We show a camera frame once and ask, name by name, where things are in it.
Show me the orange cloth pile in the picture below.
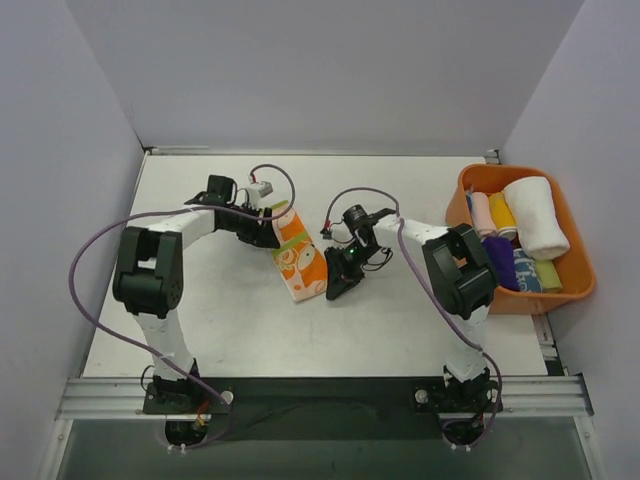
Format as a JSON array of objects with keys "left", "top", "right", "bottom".
[{"left": 272, "top": 208, "right": 328, "bottom": 303}]

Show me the white towel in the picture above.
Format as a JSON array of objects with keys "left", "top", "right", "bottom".
[{"left": 503, "top": 176, "right": 570, "bottom": 260}]

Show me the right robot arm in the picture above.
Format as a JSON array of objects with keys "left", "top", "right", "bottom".
[{"left": 324, "top": 205, "right": 498, "bottom": 412}]

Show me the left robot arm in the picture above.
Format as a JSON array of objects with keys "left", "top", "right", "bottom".
[{"left": 112, "top": 175, "right": 279, "bottom": 412}]

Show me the black base mat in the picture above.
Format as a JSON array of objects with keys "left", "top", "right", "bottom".
[{"left": 143, "top": 375, "right": 504, "bottom": 441}]

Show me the pink rolled towel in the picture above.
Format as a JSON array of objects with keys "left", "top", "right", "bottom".
[{"left": 471, "top": 192, "right": 497, "bottom": 238}]

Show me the purple rolled towel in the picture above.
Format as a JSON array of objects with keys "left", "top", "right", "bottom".
[{"left": 482, "top": 236, "right": 519, "bottom": 292}]

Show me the yellow rolled towel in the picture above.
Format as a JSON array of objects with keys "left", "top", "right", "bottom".
[{"left": 488, "top": 192, "right": 517, "bottom": 241}]

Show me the blue patterned rolled towel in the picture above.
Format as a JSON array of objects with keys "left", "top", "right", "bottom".
[{"left": 513, "top": 248, "right": 542, "bottom": 293}]

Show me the green rolled towel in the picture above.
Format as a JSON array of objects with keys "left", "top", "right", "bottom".
[{"left": 534, "top": 260, "right": 563, "bottom": 293}]

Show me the orange plastic basket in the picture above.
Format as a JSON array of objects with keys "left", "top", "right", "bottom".
[{"left": 445, "top": 164, "right": 596, "bottom": 315}]

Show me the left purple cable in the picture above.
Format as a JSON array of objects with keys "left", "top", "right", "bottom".
[{"left": 67, "top": 163, "right": 299, "bottom": 449}]

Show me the purple cable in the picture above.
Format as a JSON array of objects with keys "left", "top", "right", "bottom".
[
  {"left": 67, "top": 163, "right": 299, "bottom": 449},
  {"left": 322, "top": 187, "right": 504, "bottom": 447}
]

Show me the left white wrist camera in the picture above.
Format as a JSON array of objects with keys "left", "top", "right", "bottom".
[{"left": 244, "top": 181, "right": 273, "bottom": 205}]

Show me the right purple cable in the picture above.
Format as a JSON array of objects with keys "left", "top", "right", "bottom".
[{"left": 322, "top": 187, "right": 504, "bottom": 447}]

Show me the aluminium frame rail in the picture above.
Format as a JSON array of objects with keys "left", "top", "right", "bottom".
[{"left": 57, "top": 376, "right": 594, "bottom": 420}]

